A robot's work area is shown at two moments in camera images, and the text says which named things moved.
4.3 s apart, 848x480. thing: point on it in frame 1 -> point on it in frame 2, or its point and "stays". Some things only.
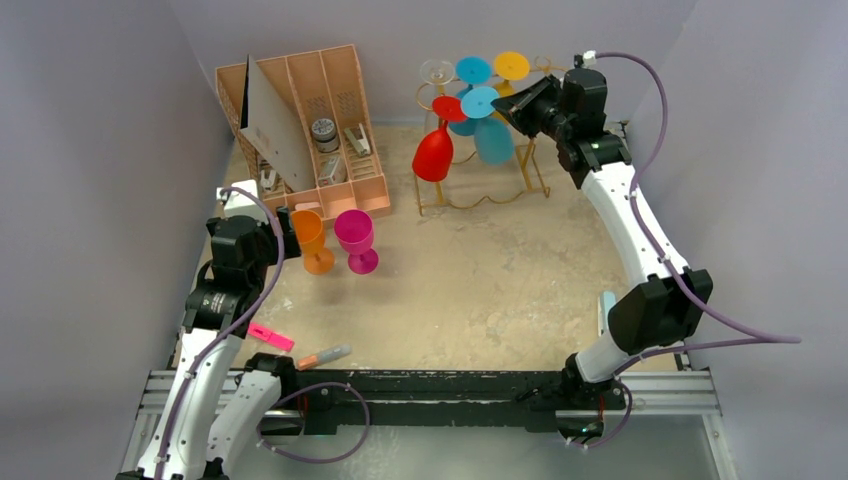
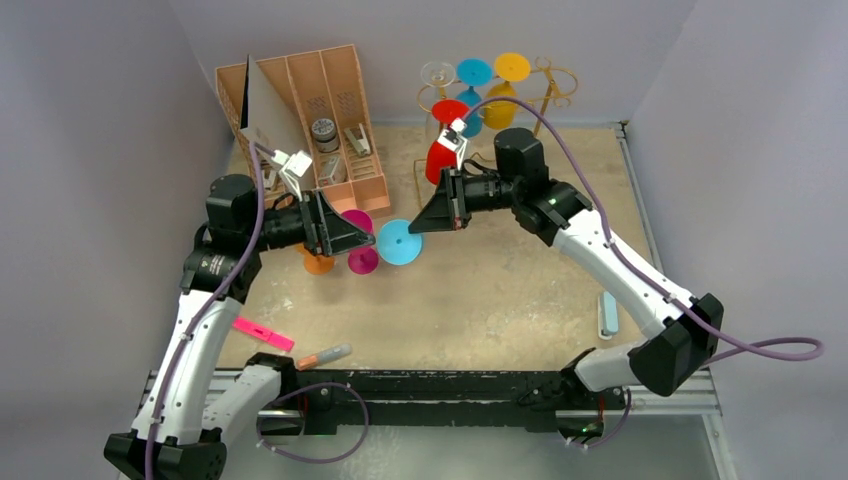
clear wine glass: (438, 72) stays
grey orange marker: (323, 356) stays
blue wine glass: (494, 141) -> (396, 245)
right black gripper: (538, 111) -> (454, 199)
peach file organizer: (320, 99) stays
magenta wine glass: (354, 232) stays
